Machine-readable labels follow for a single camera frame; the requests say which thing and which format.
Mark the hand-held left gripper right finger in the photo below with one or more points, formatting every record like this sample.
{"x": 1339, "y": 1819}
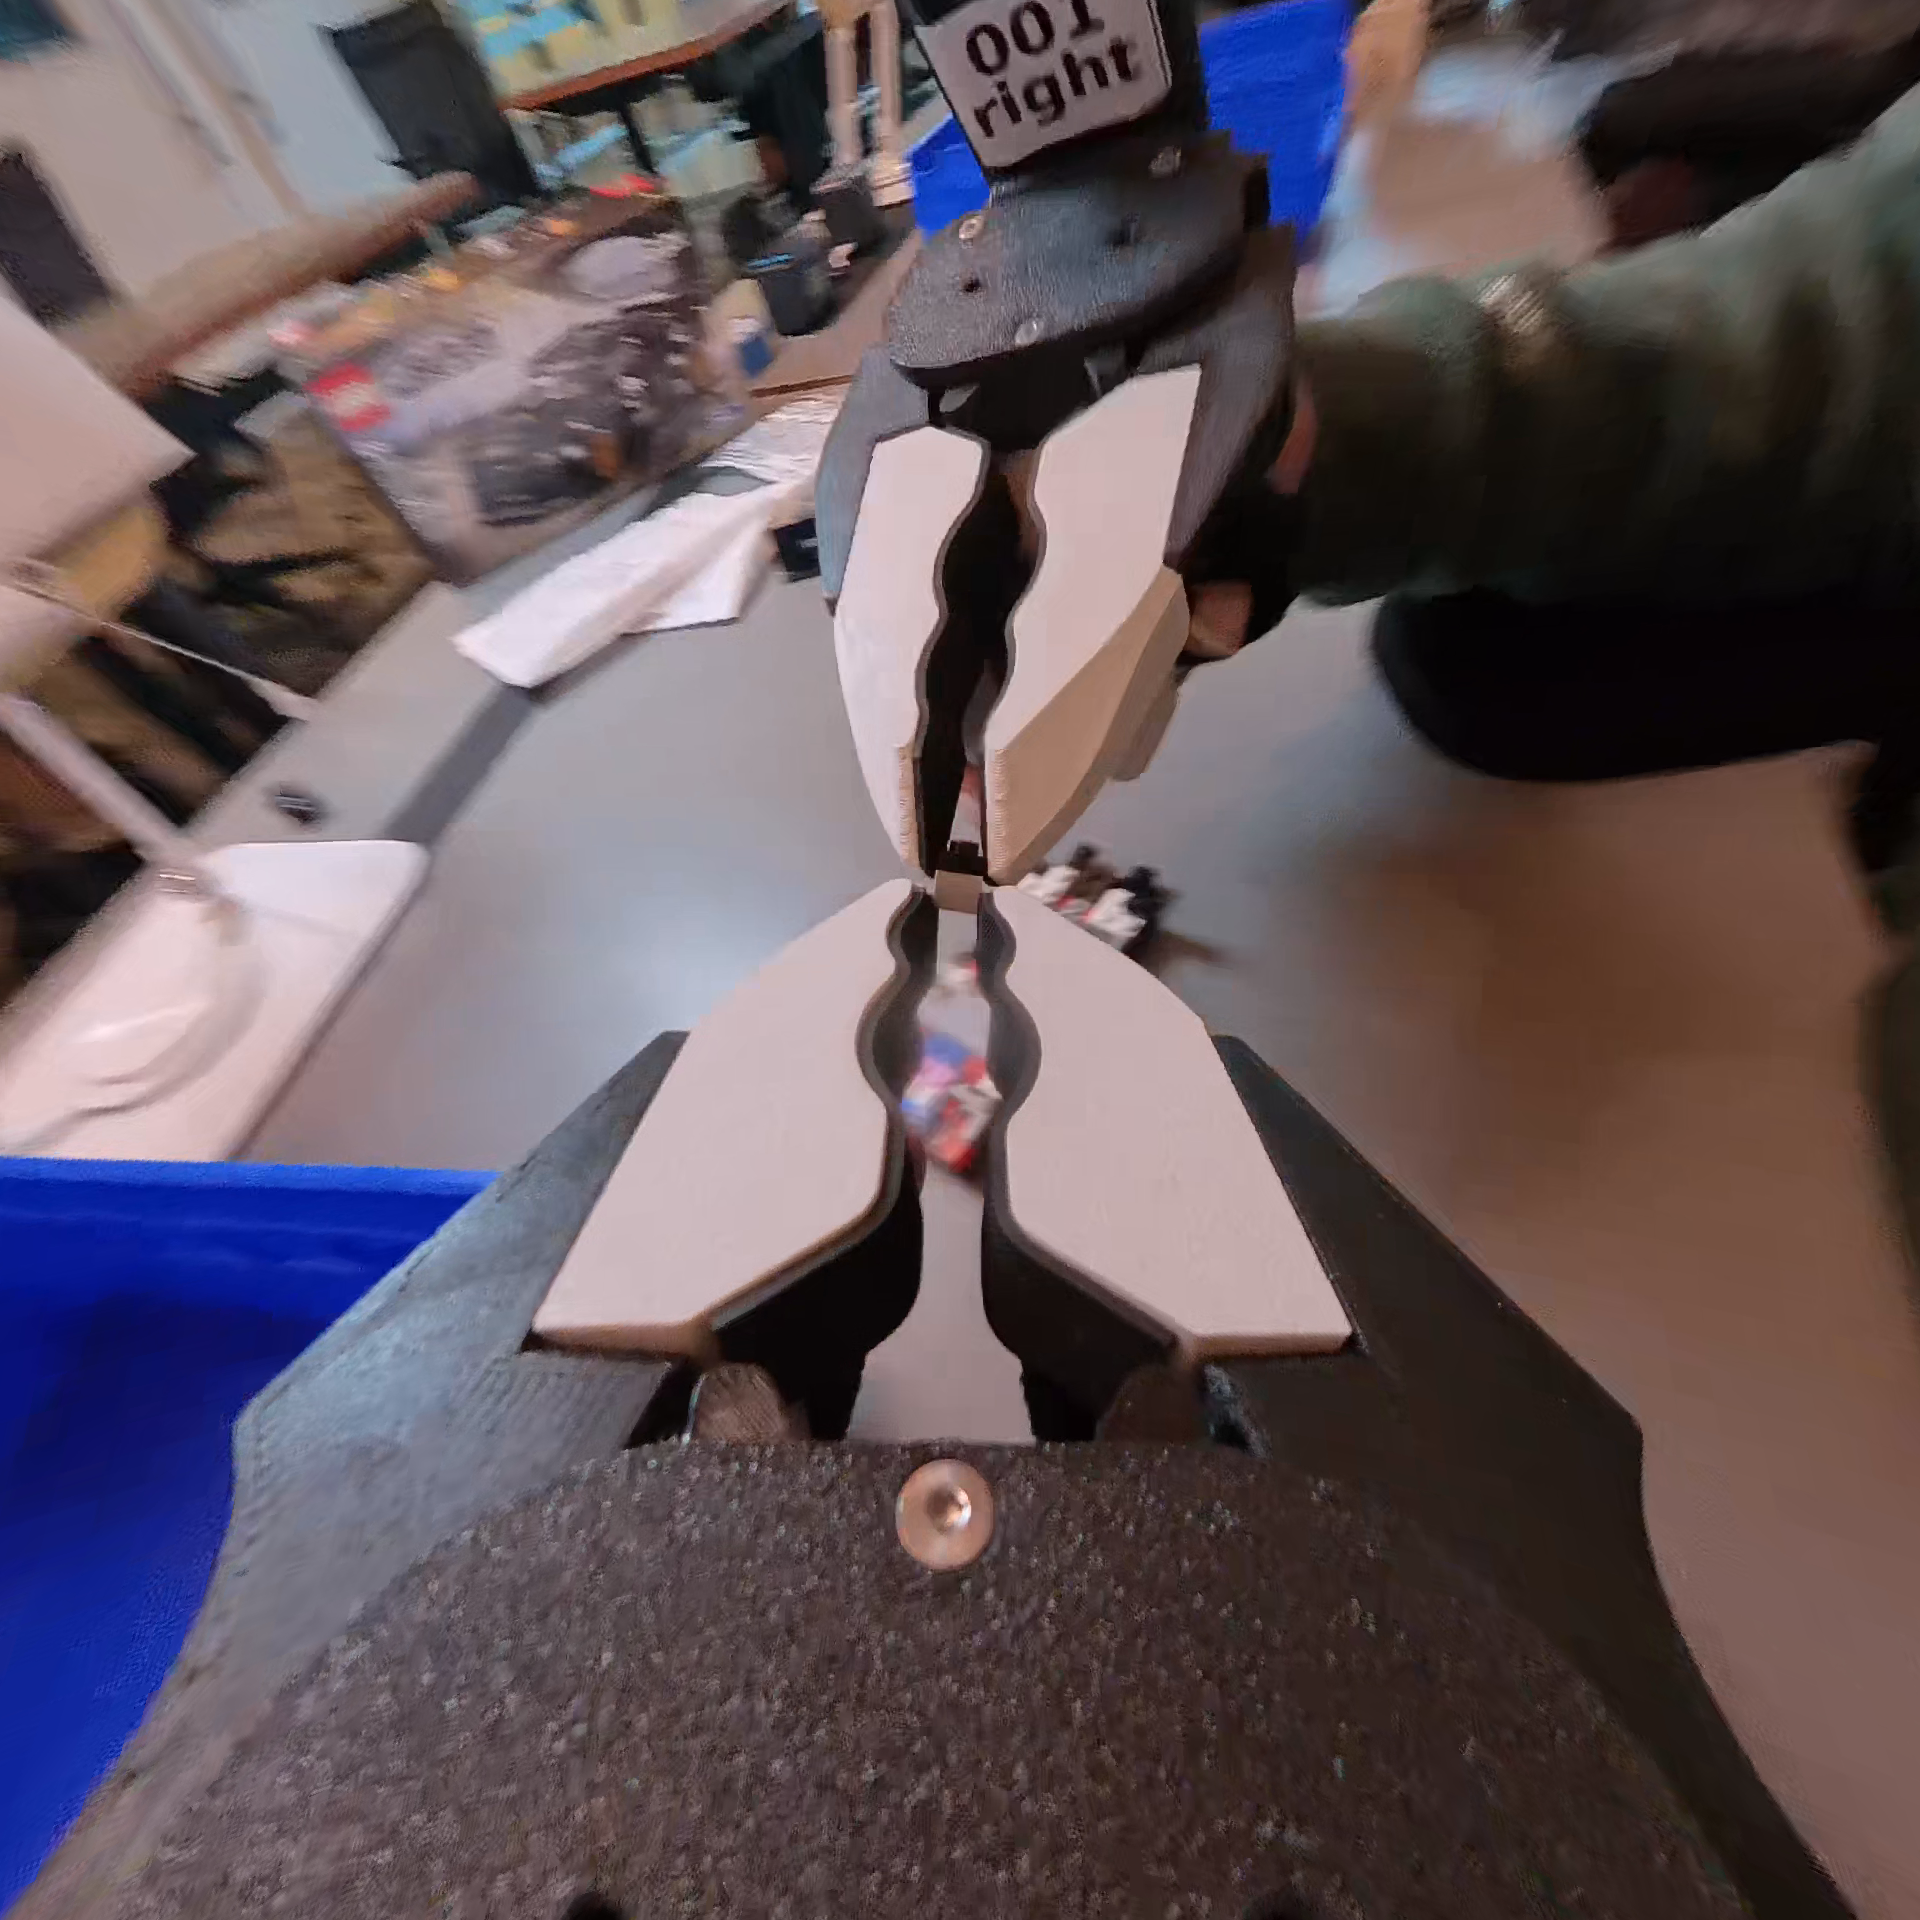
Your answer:
{"x": 1176, "y": 1186}

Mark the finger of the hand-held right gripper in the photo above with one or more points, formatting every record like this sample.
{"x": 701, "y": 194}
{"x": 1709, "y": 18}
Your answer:
{"x": 1095, "y": 601}
{"x": 897, "y": 601}

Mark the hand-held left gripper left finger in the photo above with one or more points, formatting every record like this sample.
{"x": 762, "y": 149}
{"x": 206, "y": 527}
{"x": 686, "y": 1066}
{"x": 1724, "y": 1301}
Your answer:
{"x": 735, "y": 1186}

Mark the black brick axle assembly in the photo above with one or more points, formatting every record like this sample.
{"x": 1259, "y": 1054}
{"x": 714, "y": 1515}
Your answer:
{"x": 797, "y": 547}

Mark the brick car model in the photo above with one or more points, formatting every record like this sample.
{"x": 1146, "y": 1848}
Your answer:
{"x": 1095, "y": 897}

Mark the person's right forearm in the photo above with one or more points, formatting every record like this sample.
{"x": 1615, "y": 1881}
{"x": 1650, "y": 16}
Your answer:
{"x": 1618, "y": 390}

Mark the toy car set box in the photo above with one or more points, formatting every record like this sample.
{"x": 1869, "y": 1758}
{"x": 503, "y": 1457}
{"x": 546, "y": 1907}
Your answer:
{"x": 546, "y": 390}

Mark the person's right hand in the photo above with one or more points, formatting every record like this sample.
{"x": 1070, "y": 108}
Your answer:
{"x": 1224, "y": 623}

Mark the white numbered paper bag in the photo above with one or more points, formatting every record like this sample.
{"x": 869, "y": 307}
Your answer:
{"x": 604, "y": 584}

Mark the white book stand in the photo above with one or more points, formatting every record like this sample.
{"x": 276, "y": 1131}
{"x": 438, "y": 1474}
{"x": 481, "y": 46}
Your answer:
{"x": 271, "y": 928}

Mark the small black brick piece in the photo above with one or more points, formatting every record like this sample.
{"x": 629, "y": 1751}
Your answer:
{"x": 295, "y": 804}

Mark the large blue plastic bin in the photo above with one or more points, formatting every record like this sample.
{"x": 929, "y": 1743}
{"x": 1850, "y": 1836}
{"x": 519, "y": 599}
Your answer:
{"x": 154, "y": 1441}

